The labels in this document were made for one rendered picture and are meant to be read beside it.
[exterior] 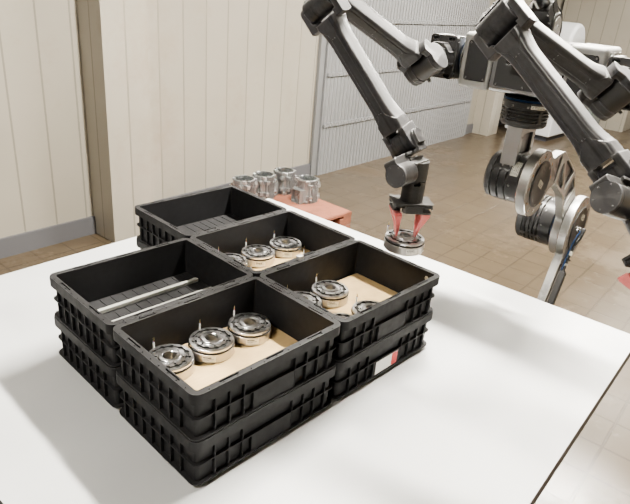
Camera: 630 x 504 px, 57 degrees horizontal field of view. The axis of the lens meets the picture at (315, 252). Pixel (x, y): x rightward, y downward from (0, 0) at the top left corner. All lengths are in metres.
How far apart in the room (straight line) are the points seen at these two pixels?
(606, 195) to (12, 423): 1.26
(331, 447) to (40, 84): 2.94
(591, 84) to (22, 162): 3.11
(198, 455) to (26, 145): 2.86
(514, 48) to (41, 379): 1.28
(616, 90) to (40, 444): 1.46
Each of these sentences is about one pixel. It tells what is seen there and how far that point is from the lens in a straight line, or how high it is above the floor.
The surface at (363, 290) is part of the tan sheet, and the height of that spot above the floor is 0.83.
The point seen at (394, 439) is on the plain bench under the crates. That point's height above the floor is 0.70.
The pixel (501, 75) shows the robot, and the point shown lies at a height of 1.42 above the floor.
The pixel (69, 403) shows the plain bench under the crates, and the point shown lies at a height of 0.70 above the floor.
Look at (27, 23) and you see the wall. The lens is 3.73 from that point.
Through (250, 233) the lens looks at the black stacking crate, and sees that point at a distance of 1.84.
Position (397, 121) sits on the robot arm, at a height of 1.33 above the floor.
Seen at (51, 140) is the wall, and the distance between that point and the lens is 3.87.
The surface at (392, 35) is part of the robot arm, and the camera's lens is 1.64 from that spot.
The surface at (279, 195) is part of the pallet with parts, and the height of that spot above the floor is 0.13.
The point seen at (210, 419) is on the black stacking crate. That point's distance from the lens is 1.16.
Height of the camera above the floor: 1.60
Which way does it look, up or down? 24 degrees down
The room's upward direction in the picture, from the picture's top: 5 degrees clockwise
